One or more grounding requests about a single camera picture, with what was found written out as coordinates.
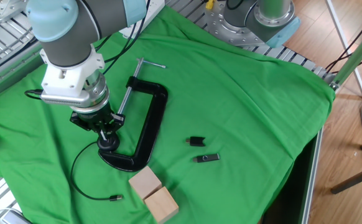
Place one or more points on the silver flat device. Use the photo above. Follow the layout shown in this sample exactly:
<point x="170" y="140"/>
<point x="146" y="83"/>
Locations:
<point x="13" y="217"/>

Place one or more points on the light wooden block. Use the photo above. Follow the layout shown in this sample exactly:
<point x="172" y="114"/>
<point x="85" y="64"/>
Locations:
<point x="143" y="183"/>
<point x="160" y="205"/>

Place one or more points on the green cloth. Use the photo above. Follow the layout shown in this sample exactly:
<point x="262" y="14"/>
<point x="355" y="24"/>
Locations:
<point x="246" y="109"/>

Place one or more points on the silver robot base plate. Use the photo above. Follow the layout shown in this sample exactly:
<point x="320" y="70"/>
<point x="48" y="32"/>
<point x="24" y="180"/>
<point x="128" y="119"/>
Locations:
<point x="218" y="29"/>

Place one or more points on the white power strip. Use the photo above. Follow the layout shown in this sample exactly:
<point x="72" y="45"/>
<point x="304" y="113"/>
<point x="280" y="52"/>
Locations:
<point x="154" y="12"/>

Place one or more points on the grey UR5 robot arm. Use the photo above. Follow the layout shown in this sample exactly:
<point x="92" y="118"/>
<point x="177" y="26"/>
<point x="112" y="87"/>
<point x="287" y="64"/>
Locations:
<point x="69" y="46"/>

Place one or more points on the silver perforated metal plate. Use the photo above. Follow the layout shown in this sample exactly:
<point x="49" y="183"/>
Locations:
<point x="0" y="9"/>

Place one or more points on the black silver swivel USB drive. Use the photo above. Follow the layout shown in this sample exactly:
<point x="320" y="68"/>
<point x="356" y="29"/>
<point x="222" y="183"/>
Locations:
<point x="206" y="158"/>

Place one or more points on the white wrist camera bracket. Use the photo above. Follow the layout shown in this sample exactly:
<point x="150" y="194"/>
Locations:
<point x="69" y="84"/>

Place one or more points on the green frame post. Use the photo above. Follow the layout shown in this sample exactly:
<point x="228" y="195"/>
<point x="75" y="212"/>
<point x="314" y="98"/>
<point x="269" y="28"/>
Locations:
<point x="355" y="57"/>

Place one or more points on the yellow connector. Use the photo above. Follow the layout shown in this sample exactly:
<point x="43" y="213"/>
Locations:
<point x="210" y="3"/>

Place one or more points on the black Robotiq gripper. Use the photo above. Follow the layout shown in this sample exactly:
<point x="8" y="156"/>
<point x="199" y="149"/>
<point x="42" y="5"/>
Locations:
<point x="95" y="118"/>

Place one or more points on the short black USB dongle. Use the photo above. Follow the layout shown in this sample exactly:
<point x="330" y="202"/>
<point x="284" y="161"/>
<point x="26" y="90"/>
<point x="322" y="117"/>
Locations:
<point x="196" y="141"/>

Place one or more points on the black C-clamp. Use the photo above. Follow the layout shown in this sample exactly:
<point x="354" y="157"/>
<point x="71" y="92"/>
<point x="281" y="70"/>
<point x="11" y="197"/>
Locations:
<point x="150" y="130"/>

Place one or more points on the white pole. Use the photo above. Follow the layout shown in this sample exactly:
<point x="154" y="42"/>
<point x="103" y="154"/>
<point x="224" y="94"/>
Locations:
<point x="344" y="40"/>

